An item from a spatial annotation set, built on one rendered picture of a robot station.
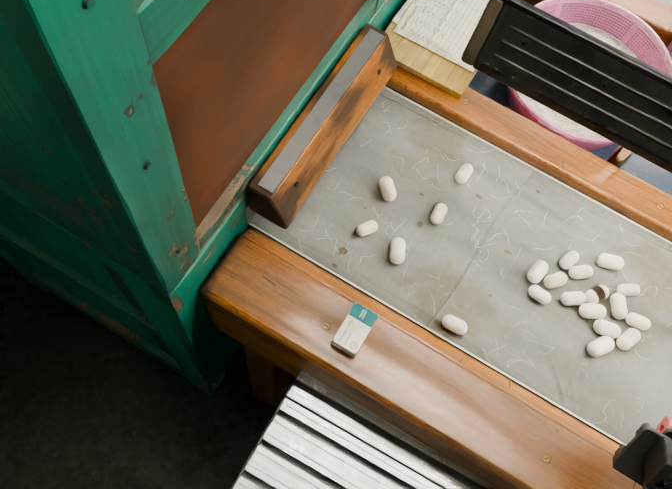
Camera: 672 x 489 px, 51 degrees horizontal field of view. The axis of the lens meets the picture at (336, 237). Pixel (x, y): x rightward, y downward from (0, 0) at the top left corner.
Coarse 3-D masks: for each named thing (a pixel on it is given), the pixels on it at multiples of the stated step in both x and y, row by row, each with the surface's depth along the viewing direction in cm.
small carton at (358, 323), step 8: (360, 304) 90; (352, 312) 89; (360, 312) 89; (368, 312) 89; (344, 320) 89; (352, 320) 89; (360, 320) 89; (368, 320) 89; (376, 320) 90; (344, 328) 88; (352, 328) 88; (360, 328) 88; (368, 328) 89; (336, 336) 88; (344, 336) 88; (352, 336) 88; (360, 336) 88; (336, 344) 88; (344, 344) 88; (352, 344) 88; (360, 344) 88; (352, 352) 87
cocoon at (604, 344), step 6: (606, 336) 94; (594, 342) 93; (600, 342) 93; (606, 342) 93; (612, 342) 93; (588, 348) 93; (594, 348) 92; (600, 348) 92; (606, 348) 93; (612, 348) 93; (594, 354) 93; (600, 354) 93
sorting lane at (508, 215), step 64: (384, 128) 105; (448, 128) 105; (320, 192) 100; (448, 192) 102; (512, 192) 102; (576, 192) 103; (320, 256) 96; (384, 256) 97; (448, 256) 98; (512, 256) 99; (640, 256) 100; (512, 320) 95; (576, 320) 96; (576, 384) 93; (640, 384) 93
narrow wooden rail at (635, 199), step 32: (416, 96) 105; (448, 96) 105; (480, 96) 105; (480, 128) 103; (512, 128) 103; (544, 128) 104; (544, 160) 102; (576, 160) 102; (608, 192) 101; (640, 192) 101; (640, 224) 102
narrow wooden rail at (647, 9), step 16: (528, 0) 122; (544, 0) 120; (608, 0) 114; (624, 0) 114; (640, 0) 114; (656, 0) 114; (592, 16) 118; (608, 16) 116; (640, 16) 113; (656, 16) 113; (624, 32) 117; (656, 32) 114; (656, 48) 116
